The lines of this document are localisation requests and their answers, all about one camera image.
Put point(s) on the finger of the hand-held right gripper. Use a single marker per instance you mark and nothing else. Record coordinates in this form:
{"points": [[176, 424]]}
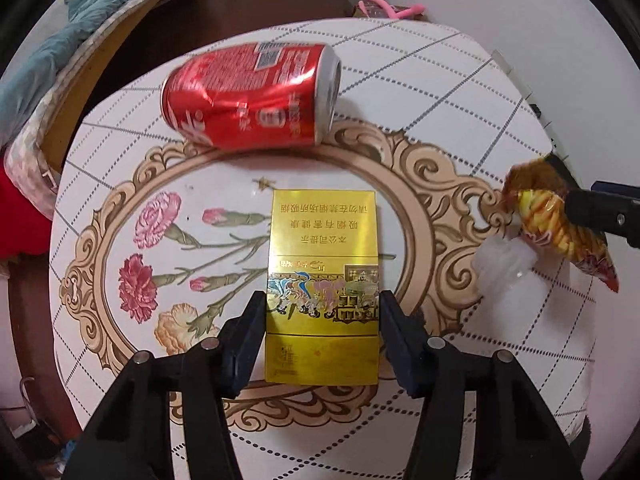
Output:
{"points": [[605, 217], [617, 188]]}

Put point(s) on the bed with blue blanket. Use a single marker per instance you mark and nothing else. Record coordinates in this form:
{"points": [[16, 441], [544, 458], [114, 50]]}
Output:
{"points": [[30, 142]]}

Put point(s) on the blue duvet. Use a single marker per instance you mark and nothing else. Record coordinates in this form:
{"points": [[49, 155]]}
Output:
{"points": [[60, 45]]}

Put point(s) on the wooden bed frame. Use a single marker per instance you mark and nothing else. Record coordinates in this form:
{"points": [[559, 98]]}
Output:
{"points": [[100, 70]]}

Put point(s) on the black wall charger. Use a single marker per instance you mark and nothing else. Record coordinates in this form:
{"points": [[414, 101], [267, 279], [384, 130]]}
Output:
{"points": [[537, 111]]}

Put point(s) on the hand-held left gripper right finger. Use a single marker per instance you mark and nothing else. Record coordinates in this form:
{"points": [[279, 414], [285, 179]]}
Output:
{"points": [[400, 347]]}

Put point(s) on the red blanket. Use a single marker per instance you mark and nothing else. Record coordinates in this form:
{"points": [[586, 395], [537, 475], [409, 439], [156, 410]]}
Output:
{"points": [[20, 215]]}

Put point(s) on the crushed red soda can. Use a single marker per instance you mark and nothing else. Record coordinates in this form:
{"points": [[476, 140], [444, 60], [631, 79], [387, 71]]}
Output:
{"points": [[240, 105]]}

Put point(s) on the yellow cigarette box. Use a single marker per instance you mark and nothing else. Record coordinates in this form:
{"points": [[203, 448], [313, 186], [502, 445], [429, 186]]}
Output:
{"points": [[322, 240]]}

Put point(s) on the patterned white tablecloth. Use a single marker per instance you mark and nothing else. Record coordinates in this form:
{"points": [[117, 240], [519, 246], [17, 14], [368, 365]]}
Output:
{"points": [[450, 110]]}

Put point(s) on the pink plush toy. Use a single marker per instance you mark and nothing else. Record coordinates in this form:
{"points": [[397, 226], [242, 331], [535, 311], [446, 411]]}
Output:
{"points": [[395, 6]]}

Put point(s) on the white wall socket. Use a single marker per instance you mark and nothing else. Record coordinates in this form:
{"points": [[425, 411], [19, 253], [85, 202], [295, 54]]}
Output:
{"points": [[504, 62]]}

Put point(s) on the clear plastic wrapper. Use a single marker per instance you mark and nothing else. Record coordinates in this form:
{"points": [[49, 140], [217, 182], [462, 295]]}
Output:
{"points": [[505, 267]]}

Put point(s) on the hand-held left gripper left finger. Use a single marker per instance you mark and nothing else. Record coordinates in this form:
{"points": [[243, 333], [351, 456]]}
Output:
{"points": [[247, 342]]}

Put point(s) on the orange snack packet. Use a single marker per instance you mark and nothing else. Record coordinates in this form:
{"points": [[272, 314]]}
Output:
{"points": [[545, 215]]}

